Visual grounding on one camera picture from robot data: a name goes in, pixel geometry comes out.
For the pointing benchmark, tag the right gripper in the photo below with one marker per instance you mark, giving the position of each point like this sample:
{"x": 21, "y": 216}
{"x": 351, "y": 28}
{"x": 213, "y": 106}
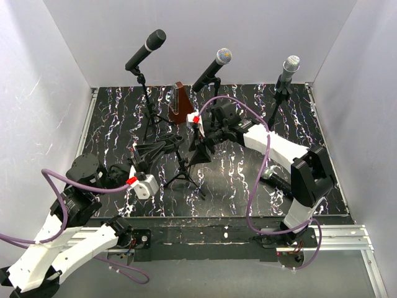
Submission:
{"x": 200, "y": 155}

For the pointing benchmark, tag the brown wooden metronome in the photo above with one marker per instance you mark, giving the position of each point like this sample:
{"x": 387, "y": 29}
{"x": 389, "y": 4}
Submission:
{"x": 180, "y": 105}

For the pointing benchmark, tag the tall black tripod stand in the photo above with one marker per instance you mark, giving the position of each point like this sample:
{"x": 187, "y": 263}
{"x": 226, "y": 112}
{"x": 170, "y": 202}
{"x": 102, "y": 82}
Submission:
{"x": 152, "y": 116}

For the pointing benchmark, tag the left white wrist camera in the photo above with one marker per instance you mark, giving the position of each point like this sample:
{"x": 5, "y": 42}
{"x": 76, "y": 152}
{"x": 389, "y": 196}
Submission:
{"x": 144, "y": 188}

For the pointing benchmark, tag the matte black microphone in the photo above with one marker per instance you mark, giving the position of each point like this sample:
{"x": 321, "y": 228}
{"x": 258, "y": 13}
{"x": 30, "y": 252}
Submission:
{"x": 154, "y": 41}

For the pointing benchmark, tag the silver glitter microphone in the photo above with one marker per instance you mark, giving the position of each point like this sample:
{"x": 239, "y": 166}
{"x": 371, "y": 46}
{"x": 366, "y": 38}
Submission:
{"x": 290, "y": 66}

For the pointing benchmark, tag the black microphone iridescent head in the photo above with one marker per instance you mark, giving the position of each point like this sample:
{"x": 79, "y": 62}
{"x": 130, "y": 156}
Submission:
{"x": 223, "y": 57}

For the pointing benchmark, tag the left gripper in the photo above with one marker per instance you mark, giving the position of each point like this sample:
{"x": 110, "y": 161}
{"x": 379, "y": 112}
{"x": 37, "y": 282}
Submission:
{"x": 146, "y": 153}

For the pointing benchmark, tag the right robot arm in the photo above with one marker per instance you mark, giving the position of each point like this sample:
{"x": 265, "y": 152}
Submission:
{"x": 311, "y": 173}

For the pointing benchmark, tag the round base microphone stand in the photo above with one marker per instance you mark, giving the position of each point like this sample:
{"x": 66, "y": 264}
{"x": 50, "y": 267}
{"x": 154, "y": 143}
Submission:
{"x": 217, "y": 82}

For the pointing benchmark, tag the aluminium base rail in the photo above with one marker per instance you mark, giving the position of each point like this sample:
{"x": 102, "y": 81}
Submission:
{"x": 204, "y": 248}

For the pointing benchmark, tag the black glitter microphone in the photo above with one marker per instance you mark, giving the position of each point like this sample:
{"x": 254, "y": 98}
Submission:
{"x": 272, "y": 179}

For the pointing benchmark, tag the small black tripod stand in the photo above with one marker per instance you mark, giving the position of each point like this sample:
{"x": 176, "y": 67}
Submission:
{"x": 183, "y": 174}

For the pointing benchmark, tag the right round base stand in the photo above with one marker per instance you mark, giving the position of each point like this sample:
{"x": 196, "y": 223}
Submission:
{"x": 279, "y": 98}

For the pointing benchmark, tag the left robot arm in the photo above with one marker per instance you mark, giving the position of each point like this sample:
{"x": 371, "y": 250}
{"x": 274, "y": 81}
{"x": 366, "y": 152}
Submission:
{"x": 47, "y": 262}

